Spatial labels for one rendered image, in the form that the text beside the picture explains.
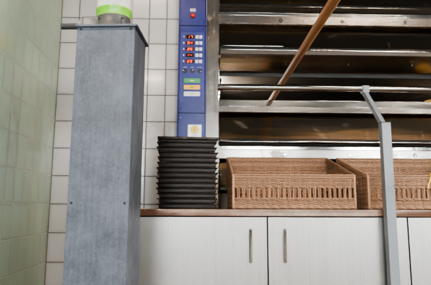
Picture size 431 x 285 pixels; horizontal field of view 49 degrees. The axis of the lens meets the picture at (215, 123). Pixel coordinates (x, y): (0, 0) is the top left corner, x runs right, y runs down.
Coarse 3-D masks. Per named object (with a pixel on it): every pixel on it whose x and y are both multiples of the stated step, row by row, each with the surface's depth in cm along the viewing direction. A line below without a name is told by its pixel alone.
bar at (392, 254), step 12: (228, 84) 228; (240, 84) 228; (252, 84) 228; (264, 84) 229; (372, 108) 217; (384, 132) 203; (384, 144) 202; (384, 156) 201; (384, 168) 200; (384, 180) 200; (384, 192) 199; (384, 204) 199; (384, 216) 199; (384, 228) 199; (396, 228) 196; (396, 240) 195; (396, 252) 194; (396, 264) 193; (396, 276) 192
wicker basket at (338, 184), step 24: (240, 168) 253; (264, 168) 254; (288, 168) 254; (312, 168) 254; (336, 168) 236; (240, 192) 247; (264, 192) 207; (288, 192) 208; (312, 192) 249; (336, 192) 237
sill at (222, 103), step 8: (224, 104) 264; (232, 104) 264; (240, 104) 264; (248, 104) 264; (256, 104) 265; (264, 104) 265; (272, 104) 265; (280, 104) 265; (288, 104) 265; (296, 104) 265; (304, 104) 265; (312, 104) 266; (320, 104) 266; (328, 104) 266; (336, 104) 266; (344, 104) 266; (352, 104) 266; (360, 104) 266; (376, 104) 267; (384, 104) 267; (392, 104) 267; (400, 104) 267; (408, 104) 267; (416, 104) 267; (424, 104) 268
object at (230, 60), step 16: (224, 64) 265; (240, 64) 265; (256, 64) 265; (272, 64) 265; (288, 64) 265; (304, 64) 265; (320, 64) 265; (336, 64) 265; (352, 64) 265; (368, 64) 265; (384, 64) 265; (400, 64) 265; (416, 64) 265
